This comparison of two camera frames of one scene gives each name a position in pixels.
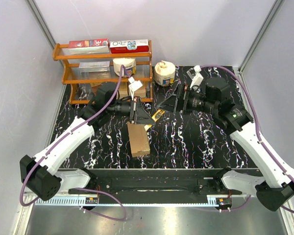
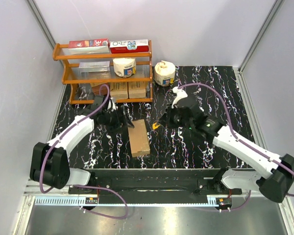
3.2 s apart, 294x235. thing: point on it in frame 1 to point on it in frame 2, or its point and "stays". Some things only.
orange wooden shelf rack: x=107 y=79 stays
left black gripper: x=138 y=114 to x=123 y=121
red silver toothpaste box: x=88 y=46 stays
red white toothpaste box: x=129 y=46 stays
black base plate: x=155 y=181 stays
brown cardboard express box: x=138 y=139 stays
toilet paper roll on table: x=164 y=73 stays
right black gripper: x=178 y=103 to x=166 y=119
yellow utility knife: x=158 y=114 to x=155 y=127
